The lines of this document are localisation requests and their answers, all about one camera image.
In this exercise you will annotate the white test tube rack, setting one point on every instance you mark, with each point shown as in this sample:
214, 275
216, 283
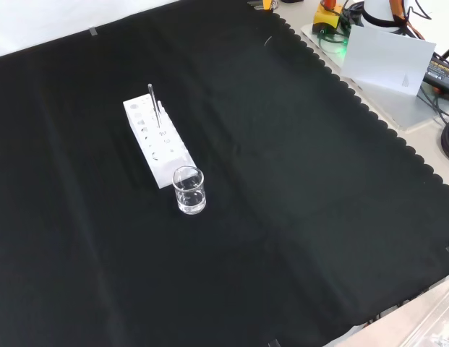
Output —
152, 152

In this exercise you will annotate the small clear glass beaker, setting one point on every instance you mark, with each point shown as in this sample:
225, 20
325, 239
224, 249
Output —
189, 199

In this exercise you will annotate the black scalloped bench cloth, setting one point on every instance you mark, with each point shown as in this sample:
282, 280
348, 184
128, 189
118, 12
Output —
282, 202

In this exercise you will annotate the hex key set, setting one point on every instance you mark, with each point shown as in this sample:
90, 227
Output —
262, 3

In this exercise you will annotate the yellow stop button box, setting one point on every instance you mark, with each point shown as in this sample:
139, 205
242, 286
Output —
327, 17

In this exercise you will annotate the grey tape piece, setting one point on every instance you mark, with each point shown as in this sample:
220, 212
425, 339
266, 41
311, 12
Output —
93, 32

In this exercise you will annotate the pale white board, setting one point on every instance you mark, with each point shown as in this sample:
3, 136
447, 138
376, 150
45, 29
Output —
387, 58

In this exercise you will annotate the black power adapter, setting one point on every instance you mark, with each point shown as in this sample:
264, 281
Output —
442, 72

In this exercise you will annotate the grey metal base plate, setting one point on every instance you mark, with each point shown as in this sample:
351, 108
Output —
394, 105

